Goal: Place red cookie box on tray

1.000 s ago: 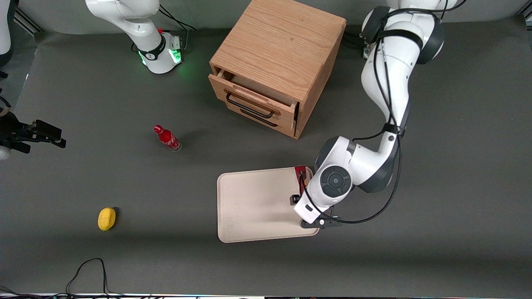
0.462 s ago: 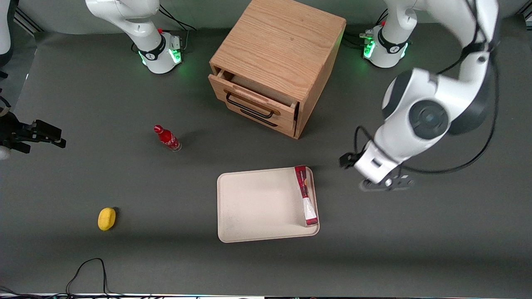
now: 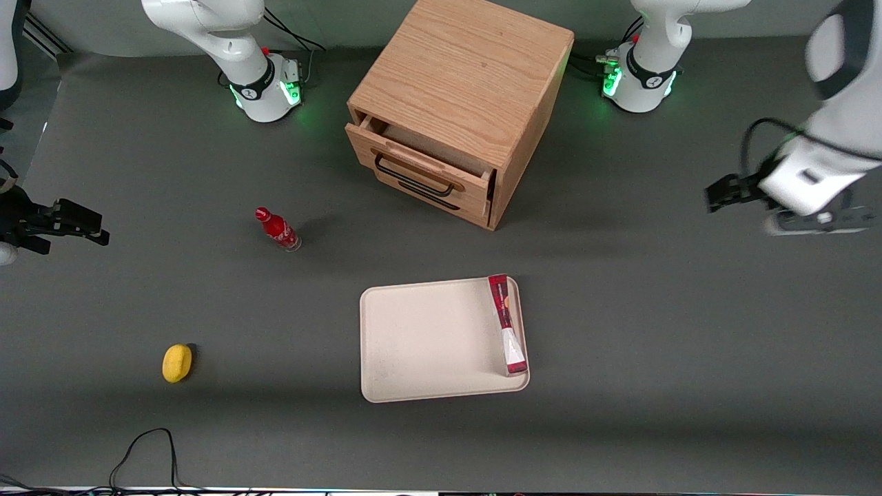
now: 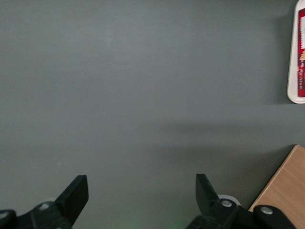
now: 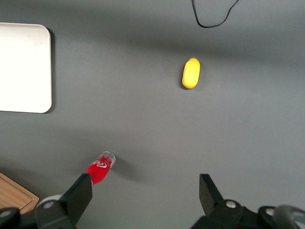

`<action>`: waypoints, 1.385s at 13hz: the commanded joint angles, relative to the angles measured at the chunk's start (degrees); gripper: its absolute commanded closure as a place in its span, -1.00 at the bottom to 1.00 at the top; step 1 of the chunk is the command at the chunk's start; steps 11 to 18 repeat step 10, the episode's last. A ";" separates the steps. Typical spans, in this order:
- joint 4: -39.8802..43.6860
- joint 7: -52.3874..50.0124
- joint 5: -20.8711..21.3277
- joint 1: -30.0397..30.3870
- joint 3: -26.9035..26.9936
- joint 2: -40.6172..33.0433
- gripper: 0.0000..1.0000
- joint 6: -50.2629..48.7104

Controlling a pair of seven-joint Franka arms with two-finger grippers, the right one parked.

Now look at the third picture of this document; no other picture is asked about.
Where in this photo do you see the black looped cable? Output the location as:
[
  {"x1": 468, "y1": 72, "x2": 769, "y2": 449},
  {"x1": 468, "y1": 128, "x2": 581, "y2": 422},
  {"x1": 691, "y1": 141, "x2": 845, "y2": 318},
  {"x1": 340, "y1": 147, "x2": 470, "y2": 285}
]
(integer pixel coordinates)
[{"x1": 108, "y1": 428, "x2": 184, "y2": 493}]

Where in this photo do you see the black right base cable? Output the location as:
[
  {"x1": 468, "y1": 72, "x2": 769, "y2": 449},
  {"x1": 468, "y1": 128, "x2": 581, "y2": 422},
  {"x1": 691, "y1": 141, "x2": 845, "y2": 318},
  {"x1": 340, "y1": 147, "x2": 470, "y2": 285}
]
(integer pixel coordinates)
[{"x1": 262, "y1": 7, "x2": 327, "y2": 85}]

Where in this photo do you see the yellow lemon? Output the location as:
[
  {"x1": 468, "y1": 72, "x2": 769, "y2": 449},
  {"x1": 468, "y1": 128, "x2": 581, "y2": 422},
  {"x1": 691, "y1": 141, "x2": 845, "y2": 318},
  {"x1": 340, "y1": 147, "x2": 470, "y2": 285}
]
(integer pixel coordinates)
[{"x1": 162, "y1": 344, "x2": 194, "y2": 384}]

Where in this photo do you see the wooden drawer cabinet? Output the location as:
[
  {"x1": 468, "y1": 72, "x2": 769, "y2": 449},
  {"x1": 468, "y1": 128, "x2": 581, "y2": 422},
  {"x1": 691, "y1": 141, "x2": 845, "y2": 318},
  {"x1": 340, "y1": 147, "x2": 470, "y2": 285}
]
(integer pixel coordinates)
[{"x1": 346, "y1": 0, "x2": 575, "y2": 231}]

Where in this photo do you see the aluminium frame rail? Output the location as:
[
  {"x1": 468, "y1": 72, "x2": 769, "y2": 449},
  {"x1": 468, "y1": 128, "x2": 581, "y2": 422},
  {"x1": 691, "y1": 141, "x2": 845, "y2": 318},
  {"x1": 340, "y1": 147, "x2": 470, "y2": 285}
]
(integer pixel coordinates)
[{"x1": 23, "y1": 12, "x2": 72, "y2": 57}]

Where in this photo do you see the wooden drawer with black handle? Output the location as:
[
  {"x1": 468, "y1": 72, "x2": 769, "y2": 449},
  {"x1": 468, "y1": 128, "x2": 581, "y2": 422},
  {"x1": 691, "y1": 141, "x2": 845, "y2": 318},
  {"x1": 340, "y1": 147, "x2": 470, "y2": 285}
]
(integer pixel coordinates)
[
  {"x1": 346, "y1": 114, "x2": 497, "y2": 207},
  {"x1": 376, "y1": 172, "x2": 492, "y2": 231}
]

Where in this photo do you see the black base cable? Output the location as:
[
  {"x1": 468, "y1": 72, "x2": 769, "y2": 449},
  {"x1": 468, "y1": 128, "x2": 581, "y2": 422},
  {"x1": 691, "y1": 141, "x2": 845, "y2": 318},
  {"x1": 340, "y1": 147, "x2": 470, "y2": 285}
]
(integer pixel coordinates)
[
  {"x1": 571, "y1": 17, "x2": 643, "y2": 81},
  {"x1": 262, "y1": 7, "x2": 327, "y2": 85}
]

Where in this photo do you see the black left base cable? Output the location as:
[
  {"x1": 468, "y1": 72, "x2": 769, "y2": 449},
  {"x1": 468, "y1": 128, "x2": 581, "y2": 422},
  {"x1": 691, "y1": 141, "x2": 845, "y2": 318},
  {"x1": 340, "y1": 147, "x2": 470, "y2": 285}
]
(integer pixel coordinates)
[{"x1": 571, "y1": 17, "x2": 643, "y2": 81}]

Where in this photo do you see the red cola bottle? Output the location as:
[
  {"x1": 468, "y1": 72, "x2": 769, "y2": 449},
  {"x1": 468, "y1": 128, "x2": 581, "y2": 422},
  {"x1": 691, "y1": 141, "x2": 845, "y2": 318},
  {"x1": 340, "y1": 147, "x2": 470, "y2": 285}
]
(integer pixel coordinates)
[{"x1": 254, "y1": 207, "x2": 302, "y2": 253}]

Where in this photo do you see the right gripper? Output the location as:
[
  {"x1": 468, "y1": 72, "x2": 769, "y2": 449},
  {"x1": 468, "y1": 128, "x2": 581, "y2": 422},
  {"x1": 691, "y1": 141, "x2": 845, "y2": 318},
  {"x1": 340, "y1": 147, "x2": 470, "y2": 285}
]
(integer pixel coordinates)
[{"x1": 0, "y1": 185, "x2": 110, "y2": 256}]

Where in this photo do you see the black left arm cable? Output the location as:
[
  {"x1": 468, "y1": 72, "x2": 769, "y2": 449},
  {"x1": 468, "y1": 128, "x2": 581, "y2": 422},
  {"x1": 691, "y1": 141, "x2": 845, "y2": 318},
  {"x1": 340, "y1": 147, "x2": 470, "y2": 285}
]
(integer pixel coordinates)
[{"x1": 741, "y1": 118, "x2": 828, "y2": 181}]

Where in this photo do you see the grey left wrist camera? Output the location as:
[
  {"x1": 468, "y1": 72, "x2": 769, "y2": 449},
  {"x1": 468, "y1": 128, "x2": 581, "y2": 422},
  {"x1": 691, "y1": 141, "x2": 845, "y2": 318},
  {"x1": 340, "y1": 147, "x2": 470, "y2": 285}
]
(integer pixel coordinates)
[{"x1": 763, "y1": 205, "x2": 880, "y2": 237}]

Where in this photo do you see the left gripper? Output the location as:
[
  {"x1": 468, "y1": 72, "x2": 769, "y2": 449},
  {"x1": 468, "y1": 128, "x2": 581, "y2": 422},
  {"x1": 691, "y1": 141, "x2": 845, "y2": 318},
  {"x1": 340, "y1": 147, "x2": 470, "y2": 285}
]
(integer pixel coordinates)
[{"x1": 706, "y1": 135, "x2": 870, "y2": 216}]

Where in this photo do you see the beige plastic tray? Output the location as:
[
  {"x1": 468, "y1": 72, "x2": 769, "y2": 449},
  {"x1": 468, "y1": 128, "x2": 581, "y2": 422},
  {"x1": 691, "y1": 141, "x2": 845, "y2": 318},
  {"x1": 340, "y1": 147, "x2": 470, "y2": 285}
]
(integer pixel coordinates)
[{"x1": 359, "y1": 276, "x2": 531, "y2": 404}]

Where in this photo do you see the red cookie box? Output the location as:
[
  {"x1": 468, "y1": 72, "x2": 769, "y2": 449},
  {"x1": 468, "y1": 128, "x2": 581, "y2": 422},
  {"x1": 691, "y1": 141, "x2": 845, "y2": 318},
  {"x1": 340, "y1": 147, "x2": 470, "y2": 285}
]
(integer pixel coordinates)
[{"x1": 487, "y1": 274, "x2": 529, "y2": 378}]

